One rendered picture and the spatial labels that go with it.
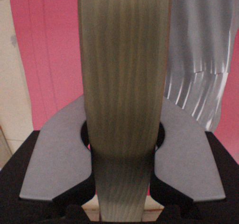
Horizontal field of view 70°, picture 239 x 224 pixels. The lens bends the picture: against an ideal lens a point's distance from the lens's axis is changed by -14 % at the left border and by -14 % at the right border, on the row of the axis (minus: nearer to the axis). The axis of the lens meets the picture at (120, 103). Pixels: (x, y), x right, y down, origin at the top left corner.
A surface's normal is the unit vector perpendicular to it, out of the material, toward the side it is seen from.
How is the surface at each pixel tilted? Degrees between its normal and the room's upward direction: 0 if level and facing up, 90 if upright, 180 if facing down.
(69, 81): 0
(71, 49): 0
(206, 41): 33
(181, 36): 39
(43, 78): 0
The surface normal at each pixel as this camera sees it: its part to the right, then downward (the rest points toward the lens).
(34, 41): 0.00, 0.52
